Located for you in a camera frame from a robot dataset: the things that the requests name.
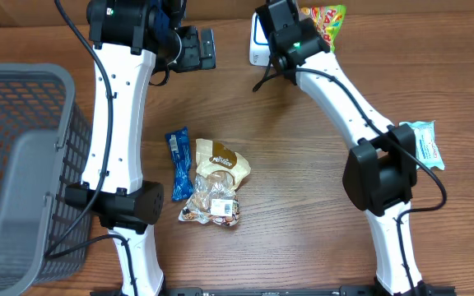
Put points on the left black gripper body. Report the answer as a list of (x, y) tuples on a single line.
[(189, 55)]

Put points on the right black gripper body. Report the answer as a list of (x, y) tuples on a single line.
[(297, 19)]

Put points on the green Haribo candy bag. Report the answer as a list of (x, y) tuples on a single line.
[(327, 20)]

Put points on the blue snack wrapper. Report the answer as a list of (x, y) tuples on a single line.
[(179, 145)]

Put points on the beige brown snack bag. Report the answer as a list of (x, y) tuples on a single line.
[(219, 173)]

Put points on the teal tissue wipes pack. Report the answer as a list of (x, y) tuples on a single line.
[(427, 152)]

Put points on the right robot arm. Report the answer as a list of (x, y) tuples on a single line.
[(380, 170)]

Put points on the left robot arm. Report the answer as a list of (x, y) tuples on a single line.
[(129, 42)]

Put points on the white barcode scanner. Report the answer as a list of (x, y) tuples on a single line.
[(258, 46)]

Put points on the grey plastic mesh basket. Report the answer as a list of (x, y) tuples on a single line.
[(44, 145)]

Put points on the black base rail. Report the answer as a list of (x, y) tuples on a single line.
[(345, 290)]

